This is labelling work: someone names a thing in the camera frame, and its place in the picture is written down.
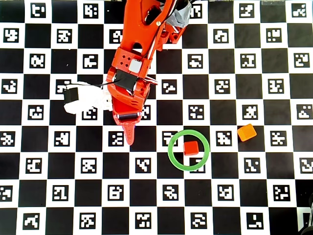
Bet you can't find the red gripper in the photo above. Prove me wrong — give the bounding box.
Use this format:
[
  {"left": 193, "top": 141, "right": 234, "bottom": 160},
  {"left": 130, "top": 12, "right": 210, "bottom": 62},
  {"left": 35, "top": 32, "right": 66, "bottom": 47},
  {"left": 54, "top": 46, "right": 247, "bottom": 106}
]
[{"left": 106, "top": 82, "right": 151, "bottom": 146}]

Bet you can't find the red cube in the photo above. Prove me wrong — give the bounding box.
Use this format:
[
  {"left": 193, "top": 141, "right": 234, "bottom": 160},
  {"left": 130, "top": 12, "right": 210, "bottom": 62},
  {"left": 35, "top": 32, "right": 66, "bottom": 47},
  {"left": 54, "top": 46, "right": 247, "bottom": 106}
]
[{"left": 183, "top": 141, "right": 199, "bottom": 156}]

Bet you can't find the orange cube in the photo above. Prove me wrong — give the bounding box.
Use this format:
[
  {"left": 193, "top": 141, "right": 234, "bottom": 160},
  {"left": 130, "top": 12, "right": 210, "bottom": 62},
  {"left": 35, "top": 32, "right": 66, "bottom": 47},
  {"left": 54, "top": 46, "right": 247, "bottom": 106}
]
[{"left": 237, "top": 123, "right": 258, "bottom": 143}]

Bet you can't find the black white marker checkerboard mat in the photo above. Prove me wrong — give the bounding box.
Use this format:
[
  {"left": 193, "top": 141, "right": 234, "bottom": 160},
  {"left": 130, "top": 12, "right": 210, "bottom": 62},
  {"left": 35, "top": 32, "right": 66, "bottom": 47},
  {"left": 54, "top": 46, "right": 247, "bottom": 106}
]
[{"left": 0, "top": 0, "right": 313, "bottom": 235}]

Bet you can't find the green flat ring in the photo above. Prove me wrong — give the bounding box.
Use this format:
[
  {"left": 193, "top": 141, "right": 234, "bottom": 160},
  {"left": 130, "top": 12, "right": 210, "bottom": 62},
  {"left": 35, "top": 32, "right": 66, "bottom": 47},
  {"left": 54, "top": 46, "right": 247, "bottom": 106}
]
[{"left": 167, "top": 129, "right": 211, "bottom": 172}]

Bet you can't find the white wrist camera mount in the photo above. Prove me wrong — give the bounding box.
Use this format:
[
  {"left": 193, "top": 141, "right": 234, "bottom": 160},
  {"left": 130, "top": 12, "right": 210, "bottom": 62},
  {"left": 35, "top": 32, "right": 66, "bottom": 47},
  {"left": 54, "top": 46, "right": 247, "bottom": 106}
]
[{"left": 63, "top": 82, "right": 114, "bottom": 115}]

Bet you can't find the silver duct tape wad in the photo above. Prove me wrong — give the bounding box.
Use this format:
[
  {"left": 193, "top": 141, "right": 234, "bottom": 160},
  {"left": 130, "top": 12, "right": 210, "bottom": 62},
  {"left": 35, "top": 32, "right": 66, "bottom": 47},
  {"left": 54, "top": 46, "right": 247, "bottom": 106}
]
[{"left": 168, "top": 3, "right": 193, "bottom": 29}]

